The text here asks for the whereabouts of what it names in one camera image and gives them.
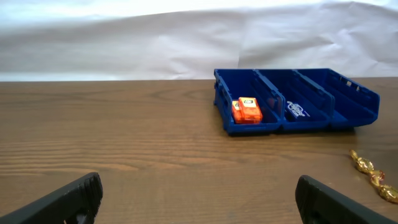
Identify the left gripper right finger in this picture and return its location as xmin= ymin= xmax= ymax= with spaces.
xmin=294 ymin=174 xmax=398 ymax=224

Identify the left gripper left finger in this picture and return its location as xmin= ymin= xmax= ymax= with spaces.
xmin=0 ymin=172 xmax=104 ymax=224

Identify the gold candy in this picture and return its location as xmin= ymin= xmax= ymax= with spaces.
xmin=369 ymin=174 xmax=398 ymax=205
xmin=349 ymin=149 xmax=382 ymax=181

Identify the blue candy pack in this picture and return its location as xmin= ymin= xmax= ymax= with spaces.
xmin=285 ymin=100 xmax=311 ymax=119

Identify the orange candy box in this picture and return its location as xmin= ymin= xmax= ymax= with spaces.
xmin=231 ymin=100 xmax=244 ymax=124
xmin=238 ymin=96 xmax=264 ymax=123

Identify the blue tray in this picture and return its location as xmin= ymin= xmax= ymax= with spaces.
xmin=213 ymin=67 xmax=381 ymax=137

